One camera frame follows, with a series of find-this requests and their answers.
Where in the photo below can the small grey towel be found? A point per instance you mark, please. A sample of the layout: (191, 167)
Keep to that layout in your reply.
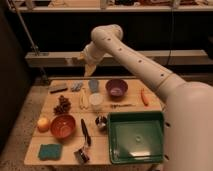
(76, 86)

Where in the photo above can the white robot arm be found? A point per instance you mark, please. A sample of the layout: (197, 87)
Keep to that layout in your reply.
(188, 111)

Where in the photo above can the green plastic tray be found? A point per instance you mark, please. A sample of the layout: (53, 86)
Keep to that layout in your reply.
(135, 137)

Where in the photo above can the purple bowl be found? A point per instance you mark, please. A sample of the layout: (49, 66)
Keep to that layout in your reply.
(116, 87)

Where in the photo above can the blue-grey cup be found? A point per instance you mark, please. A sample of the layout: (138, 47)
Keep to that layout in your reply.
(93, 85)

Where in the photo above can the white cup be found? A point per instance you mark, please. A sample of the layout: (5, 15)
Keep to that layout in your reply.
(96, 101)

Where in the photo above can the thin metal utensil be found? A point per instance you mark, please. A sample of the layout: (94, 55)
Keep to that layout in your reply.
(120, 105)

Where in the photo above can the small metal cup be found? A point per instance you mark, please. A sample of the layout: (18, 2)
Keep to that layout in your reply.
(101, 122)

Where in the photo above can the orange carrot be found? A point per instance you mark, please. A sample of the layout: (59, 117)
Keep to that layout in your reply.
(144, 98)

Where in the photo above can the pine cone cluster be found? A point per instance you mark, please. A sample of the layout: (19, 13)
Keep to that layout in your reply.
(63, 107)

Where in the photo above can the wooden shelf beam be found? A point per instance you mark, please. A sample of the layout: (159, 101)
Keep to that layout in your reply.
(163, 57)

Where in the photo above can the orange-red bowl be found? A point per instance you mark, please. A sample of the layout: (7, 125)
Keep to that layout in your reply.
(62, 126)

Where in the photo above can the metal diagonal pole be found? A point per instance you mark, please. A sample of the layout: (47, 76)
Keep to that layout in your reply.
(34, 47)

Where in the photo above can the orange fruit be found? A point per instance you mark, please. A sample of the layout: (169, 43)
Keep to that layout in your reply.
(43, 124)

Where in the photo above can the green sponge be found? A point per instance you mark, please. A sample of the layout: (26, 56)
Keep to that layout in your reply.
(50, 151)

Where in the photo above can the black handled brush tool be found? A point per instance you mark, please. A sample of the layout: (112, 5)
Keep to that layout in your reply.
(85, 132)

